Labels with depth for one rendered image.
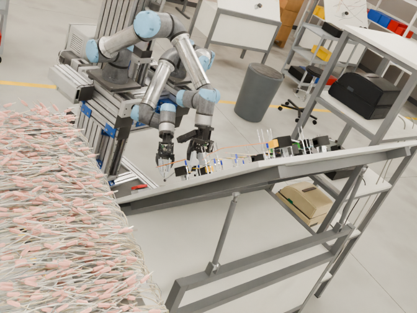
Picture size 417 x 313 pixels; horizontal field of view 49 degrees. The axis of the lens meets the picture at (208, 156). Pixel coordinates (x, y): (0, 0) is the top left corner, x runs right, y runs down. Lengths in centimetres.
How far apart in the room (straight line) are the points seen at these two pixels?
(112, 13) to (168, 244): 139
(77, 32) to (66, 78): 41
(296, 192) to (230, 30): 437
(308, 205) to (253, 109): 292
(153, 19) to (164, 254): 105
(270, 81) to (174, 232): 353
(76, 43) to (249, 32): 445
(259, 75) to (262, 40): 193
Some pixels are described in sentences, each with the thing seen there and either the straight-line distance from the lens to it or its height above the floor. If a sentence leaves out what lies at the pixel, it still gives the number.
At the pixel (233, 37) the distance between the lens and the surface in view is 706.
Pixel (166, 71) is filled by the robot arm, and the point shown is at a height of 135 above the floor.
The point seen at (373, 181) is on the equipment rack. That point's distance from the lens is 304.
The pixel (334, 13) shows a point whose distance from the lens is 859.
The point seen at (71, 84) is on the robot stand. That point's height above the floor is 107.
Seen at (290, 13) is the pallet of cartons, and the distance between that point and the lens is 960.
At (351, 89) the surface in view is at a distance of 268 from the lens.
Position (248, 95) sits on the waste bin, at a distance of 563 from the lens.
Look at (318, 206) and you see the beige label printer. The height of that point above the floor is 84.
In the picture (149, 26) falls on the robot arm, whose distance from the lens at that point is 215.
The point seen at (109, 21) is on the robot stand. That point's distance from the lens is 287.
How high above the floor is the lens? 221
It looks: 29 degrees down
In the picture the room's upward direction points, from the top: 22 degrees clockwise
